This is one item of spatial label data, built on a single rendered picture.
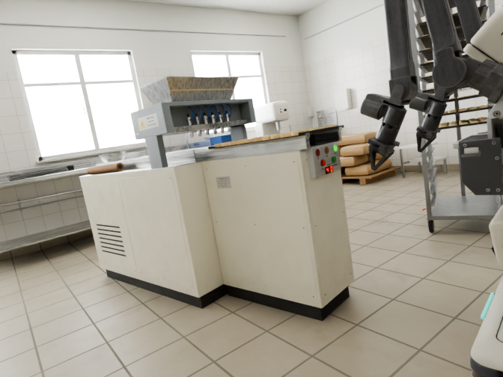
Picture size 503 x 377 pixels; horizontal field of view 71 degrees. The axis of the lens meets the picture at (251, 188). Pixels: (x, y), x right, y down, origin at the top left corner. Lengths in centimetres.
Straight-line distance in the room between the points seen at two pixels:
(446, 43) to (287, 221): 101
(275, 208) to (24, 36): 410
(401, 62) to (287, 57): 591
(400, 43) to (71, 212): 444
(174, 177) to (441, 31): 139
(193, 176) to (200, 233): 32
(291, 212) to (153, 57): 421
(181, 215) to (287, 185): 65
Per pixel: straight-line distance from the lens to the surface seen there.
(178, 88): 211
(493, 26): 122
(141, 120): 214
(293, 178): 163
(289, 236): 174
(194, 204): 202
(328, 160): 173
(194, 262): 206
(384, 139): 114
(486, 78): 106
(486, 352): 122
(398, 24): 115
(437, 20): 112
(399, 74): 112
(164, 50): 565
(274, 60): 676
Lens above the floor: 93
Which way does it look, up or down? 8 degrees down
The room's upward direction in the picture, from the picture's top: 9 degrees counter-clockwise
